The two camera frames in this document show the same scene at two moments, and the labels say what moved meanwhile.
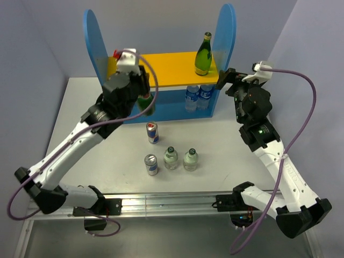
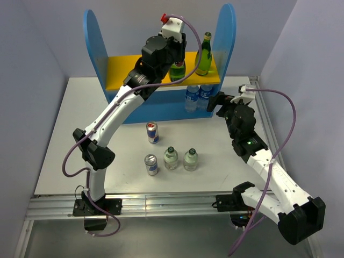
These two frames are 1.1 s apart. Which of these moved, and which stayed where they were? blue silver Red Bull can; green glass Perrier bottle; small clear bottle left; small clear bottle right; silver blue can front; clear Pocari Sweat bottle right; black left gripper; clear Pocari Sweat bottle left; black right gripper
Moved: green glass Perrier bottle; black left gripper; black right gripper
Stayed: small clear bottle left; blue silver Red Bull can; silver blue can front; clear Pocari Sweat bottle right; clear Pocari Sweat bottle left; small clear bottle right
